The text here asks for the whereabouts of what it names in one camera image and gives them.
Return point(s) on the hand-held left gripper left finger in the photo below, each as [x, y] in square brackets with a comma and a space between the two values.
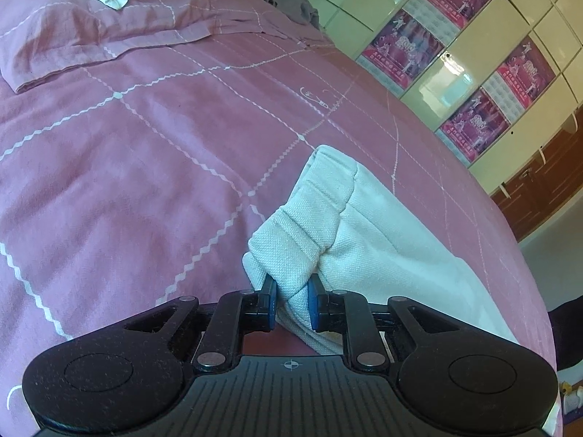
[271, 304]

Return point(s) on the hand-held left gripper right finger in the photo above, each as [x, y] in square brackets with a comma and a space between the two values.
[314, 304]

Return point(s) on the white pants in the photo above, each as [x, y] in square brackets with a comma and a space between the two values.
[373, 236]

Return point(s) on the pink checked bedsheet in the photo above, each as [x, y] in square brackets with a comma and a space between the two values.
[136, 168]

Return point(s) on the dark cloth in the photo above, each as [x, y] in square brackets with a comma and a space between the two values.
[567, 332]

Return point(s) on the brown wooden cabinet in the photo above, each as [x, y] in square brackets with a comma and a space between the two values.
[546, 182]

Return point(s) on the cream glossy wardrobe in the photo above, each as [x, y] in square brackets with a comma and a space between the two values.
[453, 79]

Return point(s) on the lavender grey cloth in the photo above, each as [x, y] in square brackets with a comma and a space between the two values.
[291, 7]

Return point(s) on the pink pillow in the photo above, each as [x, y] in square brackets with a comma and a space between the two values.
[54, 41]

